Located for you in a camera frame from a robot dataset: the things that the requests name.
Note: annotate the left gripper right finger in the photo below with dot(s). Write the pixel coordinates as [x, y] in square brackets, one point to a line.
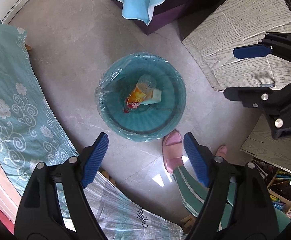
[252, 216]

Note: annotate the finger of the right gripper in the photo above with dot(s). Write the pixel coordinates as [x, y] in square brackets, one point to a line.
[277, 44]
[250, 96]

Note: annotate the white cardboard box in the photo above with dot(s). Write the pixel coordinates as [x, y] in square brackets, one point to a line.
[153, 97]

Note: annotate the orange label drink bottle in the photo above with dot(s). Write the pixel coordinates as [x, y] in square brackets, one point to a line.
[144, 86]

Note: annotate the teal trash bin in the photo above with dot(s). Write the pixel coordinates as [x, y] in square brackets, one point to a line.
[148, 122]

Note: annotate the wooden bookshelf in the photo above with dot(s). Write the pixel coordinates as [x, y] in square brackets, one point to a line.
[277, 182]

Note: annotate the wood grain desk cabinet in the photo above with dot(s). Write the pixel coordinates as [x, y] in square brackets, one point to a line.
[244, 131]

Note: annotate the pink right slipper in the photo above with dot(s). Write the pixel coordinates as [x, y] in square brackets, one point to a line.
[222, 151]

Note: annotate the pink slipper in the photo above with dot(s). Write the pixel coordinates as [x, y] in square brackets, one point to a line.
[172, 151]
[222, 151]

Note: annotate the pink left slipper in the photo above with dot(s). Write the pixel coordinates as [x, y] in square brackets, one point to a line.
[172, 151]

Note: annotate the teal floral bed cover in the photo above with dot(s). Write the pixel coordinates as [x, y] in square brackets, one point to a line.
[30, 133]

